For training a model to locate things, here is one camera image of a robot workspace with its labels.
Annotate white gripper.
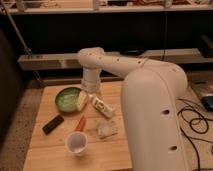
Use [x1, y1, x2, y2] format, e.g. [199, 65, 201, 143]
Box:
[77, 68, 102, 111]

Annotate black cables on floor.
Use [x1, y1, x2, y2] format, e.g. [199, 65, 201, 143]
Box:
[176, 97, 213, 171]

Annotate clear crumpled plastic bag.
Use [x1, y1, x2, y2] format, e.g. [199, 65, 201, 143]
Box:
[97, 121, 117, 138]

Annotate black remote control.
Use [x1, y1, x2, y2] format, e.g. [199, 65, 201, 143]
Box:
[42, 115, 64, 135]

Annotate wooden shelf rail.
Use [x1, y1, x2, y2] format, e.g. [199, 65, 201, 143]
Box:
[18, 48, 213, 71]

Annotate white tube bottle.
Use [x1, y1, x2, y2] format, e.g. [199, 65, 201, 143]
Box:
[92, 97, 115, 118]

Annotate metal diagonal pole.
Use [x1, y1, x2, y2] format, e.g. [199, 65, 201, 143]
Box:
[0, 0, 44, 87]

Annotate green ceramic plate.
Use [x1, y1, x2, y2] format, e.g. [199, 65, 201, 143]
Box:
[55, 87, 81, 113]

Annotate dark device on floor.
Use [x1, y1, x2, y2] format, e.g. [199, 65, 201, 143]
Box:
[201, 96, 213, 112]

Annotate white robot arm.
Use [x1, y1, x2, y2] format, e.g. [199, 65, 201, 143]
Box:
[77, 47, 189, 171]

